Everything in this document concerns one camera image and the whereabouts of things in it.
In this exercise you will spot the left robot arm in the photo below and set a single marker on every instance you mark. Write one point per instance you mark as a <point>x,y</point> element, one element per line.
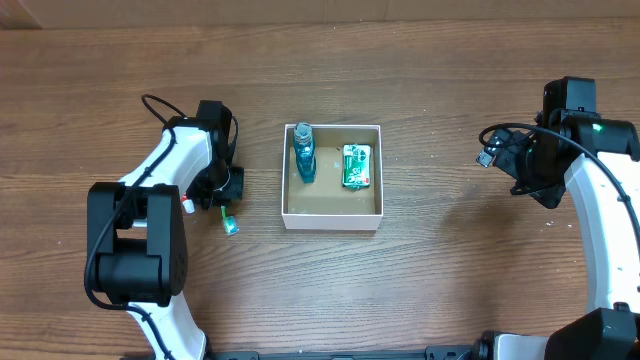
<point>137,257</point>

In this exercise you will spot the white open cardboard box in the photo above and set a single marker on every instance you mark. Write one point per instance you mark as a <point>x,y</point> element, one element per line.
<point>326,204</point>

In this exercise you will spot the green white soap bar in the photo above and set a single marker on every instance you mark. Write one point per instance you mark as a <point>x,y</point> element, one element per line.
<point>356,166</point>

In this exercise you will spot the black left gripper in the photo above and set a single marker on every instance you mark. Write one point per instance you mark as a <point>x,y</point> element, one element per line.
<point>203,194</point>

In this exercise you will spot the red green toothpaste tube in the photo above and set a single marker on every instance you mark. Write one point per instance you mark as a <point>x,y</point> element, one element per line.
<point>188,205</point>

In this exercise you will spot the green white toothbrush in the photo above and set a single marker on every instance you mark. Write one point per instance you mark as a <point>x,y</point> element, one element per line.
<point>229,222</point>

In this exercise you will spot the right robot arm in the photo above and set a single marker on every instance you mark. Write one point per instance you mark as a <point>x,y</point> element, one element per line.
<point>571,149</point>

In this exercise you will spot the blue mouthwash bottle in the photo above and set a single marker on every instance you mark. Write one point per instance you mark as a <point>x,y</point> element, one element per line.
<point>304,146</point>

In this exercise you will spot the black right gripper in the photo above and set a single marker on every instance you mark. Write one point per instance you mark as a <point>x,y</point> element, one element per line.
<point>549,195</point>

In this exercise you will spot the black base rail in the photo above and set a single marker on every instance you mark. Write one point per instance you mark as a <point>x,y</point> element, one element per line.
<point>437,352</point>

